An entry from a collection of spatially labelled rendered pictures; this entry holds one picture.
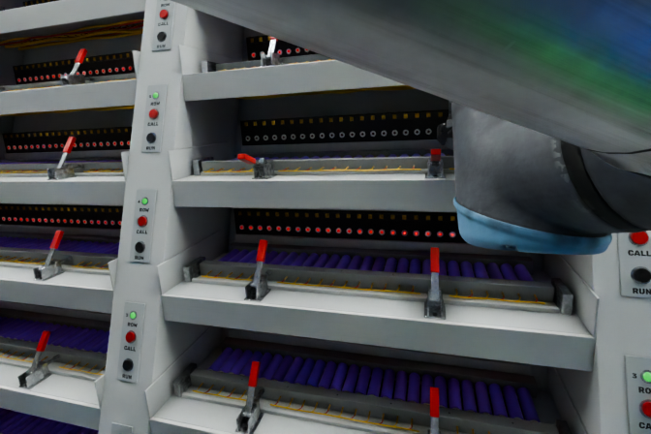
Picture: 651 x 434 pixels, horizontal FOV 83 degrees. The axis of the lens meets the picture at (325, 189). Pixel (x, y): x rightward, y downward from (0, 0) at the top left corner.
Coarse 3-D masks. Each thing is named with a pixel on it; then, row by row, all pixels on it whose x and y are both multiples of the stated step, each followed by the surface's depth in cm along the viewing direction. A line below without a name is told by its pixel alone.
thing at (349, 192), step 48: (288, 144) 75; (336, 144) 73; (384, 144) 70; (432, 144) 68; (192, 192) 61; (240, 192) 59; (288, 192) 57; (336, 192) 54; (384, 192) 52; (432, 192) 51
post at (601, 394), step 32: (544, 256) 62; (576, 256) 49; (608, 256) 44; (608, 288) 43; (608, 320) 43; (640, 320) 42; (608, 352) 42; (640, 352) 42; (576, 384) 48; (608, 384) 42; (608, 416) 42
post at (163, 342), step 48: (144, 48) 67; (240, 48) 84; (144, 96) 66; (192, 144) 67; (192, 240) 67; (144, 288) 60; (144, 336) 59; (192, 336) 68; (144, 384) 58; (144, 432) 57
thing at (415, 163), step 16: (256, 160) 64; (288, 160) 62; (304, 160) 61; (320, 160) 60; (336, 160) 59; (352, 160) 59; (368, 160) 58; (384, 160) 57; (400, 160) 56; (416, 160) 56; (448, 160) 55
